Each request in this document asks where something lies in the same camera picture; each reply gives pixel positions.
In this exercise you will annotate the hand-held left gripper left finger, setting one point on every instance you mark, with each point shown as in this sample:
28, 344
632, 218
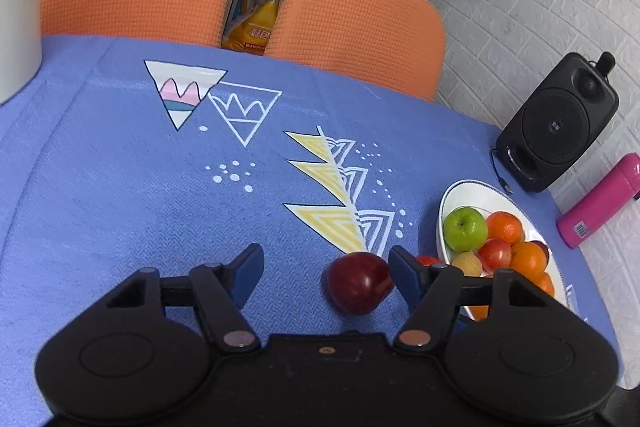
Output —
247, 277

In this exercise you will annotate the black microphone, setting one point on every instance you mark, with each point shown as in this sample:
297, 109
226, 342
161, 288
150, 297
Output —
606, 63

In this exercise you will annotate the white thermos jug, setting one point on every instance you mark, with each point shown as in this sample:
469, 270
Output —
17, 32

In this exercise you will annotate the blue printed tablecloth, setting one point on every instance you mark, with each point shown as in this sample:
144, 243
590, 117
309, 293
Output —
150, 187

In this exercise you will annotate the small green apple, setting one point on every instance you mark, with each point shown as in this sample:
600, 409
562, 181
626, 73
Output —
466, 228

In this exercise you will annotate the dark red apple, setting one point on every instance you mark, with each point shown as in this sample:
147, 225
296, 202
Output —
357, 287

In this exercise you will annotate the black speaker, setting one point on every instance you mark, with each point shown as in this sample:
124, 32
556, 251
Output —
555, 127

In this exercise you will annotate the pink thermos bottle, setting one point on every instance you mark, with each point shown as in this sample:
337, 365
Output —
600, 202

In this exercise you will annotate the white plate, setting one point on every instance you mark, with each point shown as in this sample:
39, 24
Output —
452, 200

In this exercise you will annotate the brown longan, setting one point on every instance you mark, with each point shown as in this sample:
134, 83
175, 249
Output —
467, 264

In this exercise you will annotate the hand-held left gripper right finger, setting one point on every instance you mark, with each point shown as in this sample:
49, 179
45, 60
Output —
407, 277

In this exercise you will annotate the red-yellow apple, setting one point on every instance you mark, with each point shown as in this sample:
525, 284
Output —
495, 254

